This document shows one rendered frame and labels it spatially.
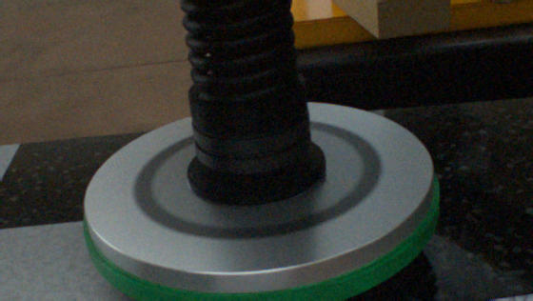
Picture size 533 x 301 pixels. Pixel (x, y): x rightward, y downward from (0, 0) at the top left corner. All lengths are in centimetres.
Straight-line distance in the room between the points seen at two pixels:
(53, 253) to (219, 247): 17
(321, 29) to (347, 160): 63
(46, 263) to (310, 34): 65
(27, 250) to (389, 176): 26
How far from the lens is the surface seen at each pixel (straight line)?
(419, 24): 102
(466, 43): 111
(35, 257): 55
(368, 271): 41
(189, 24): 43
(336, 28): 111
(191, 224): 44
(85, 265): 53
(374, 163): 48
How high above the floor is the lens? 110
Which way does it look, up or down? 28 degrees down
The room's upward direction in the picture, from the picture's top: 8 degrees counter-clockwise
